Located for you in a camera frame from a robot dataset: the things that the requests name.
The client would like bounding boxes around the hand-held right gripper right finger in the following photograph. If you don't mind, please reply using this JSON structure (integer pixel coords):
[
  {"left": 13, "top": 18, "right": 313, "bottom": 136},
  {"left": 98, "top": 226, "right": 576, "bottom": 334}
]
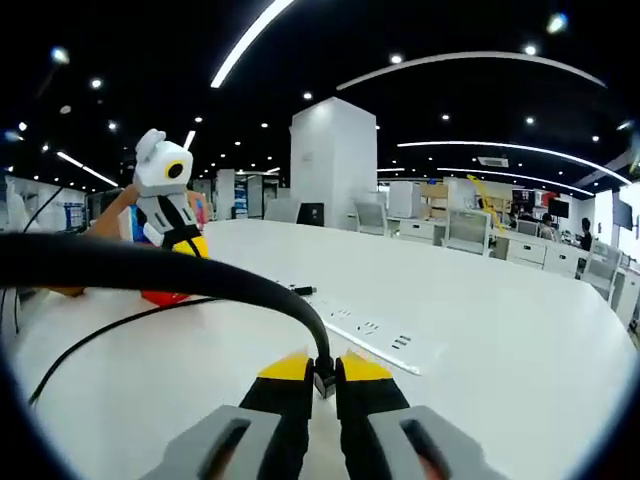
[{"left": 333, "top": 348, "right": 507, "bottom": 480}]

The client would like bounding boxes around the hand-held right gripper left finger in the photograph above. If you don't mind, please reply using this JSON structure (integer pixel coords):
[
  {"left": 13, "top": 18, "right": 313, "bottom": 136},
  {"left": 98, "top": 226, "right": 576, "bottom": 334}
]
[{"left": 138, "top": 348, "right": 316, "bottom": 480}]

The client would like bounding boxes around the black USB data cable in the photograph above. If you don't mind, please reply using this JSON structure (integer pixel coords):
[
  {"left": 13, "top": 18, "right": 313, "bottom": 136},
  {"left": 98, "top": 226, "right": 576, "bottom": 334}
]
[{"left": 0, "top": 232, "right": 340, "bottom": 407}]

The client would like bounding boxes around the white power strip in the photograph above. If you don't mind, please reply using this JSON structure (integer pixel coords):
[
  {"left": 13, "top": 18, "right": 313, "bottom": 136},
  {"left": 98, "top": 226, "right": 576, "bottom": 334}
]
[{"left": 299, "top": 292, "right": 422, "bottom": 377}]

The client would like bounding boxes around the white desk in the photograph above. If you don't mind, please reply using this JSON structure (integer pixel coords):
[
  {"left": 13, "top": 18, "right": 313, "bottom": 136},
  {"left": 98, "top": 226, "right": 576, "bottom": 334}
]
[{"left": 0, "top": 219, "right": 639, "bottom": 480}]

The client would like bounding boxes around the person's left hand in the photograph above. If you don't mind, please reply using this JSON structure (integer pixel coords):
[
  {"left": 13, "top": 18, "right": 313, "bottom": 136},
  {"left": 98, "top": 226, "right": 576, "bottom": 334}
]
[{"left": 82, "top": 183, "right": 142, "bottom": 246}]

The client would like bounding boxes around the grey office chair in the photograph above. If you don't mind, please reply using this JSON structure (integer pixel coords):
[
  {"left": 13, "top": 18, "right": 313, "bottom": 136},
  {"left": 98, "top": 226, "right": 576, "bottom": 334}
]
[{"left": 264, "top": 197, "right": 301, "bottom": 222}]

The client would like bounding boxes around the dark office chair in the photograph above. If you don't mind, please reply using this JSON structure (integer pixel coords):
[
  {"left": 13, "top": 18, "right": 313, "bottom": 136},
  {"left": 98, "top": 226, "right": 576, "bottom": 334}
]
[{"left": 297, "top": 202, "right": 325, "bottom": 226}]

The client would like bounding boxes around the white office chair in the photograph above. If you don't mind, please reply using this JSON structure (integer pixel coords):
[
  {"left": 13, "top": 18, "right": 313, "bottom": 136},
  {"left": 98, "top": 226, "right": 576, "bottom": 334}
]
[
  {"left": 579, "top": 244, "right": 624, "bottom": 301},
  {"left": 353, "top": 199, "right": 390, "bottom": 236},
  {"left": 444, "top": 208, "right": 494, "bottom": 256}
]

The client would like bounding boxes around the white cabinet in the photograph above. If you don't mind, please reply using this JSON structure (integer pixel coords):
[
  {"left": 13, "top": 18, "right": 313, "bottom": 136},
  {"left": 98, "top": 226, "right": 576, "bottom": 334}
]
[{"left": 388, "top": 180, "right": 422, "bottom": 219}]

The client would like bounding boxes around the brown cardboard box stack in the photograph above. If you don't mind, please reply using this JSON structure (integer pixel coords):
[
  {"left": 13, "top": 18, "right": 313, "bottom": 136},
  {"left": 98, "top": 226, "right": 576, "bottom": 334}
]
[{"left": 419, "top": 183, "right": 449, "bottom": 220}]

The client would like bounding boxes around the yellow metal frame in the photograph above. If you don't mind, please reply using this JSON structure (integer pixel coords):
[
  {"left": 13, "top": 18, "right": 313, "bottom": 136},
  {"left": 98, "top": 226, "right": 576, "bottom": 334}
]
[{"left": 467, "top": 173, "right": 506, "bottom": 231}]

